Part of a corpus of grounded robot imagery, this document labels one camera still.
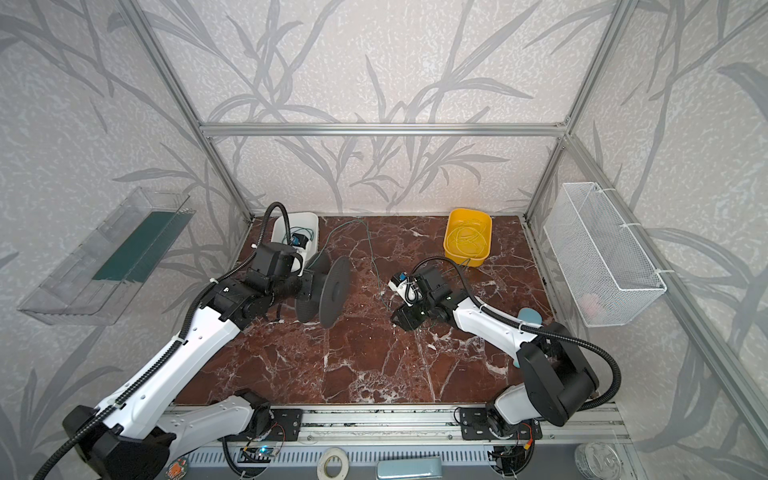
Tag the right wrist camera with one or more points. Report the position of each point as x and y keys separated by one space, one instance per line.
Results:
x=405 y=286

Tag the aluminium mounting rail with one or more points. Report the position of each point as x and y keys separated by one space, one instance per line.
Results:
x=430 y=424

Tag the white plastic bin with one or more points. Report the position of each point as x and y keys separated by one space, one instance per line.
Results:
x=302 y=222

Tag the yellow plastic bin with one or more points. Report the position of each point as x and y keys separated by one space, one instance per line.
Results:
x=468 y=237

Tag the white tape roll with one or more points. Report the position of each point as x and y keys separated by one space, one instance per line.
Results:
x=333 y=464

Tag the light blue box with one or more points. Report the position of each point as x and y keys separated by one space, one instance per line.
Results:
x=410 y=469

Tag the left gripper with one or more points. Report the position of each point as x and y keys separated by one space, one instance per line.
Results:
x=300 y=283

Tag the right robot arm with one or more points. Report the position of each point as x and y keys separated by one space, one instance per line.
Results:
x=561 y=374

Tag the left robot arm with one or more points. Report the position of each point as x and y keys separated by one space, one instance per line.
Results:
x=126 y=436

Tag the clear wall shelf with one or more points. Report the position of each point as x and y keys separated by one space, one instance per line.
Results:
x=95 y=284

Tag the white wire basket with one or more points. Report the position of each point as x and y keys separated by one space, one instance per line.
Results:
x=610 y=276

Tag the grey perforated spool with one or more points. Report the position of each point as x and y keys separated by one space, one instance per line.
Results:
x=324 y=289

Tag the light blue spatula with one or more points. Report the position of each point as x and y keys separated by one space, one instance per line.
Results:
x=529 y=317

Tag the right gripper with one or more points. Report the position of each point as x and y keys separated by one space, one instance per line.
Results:
x=405 y=306

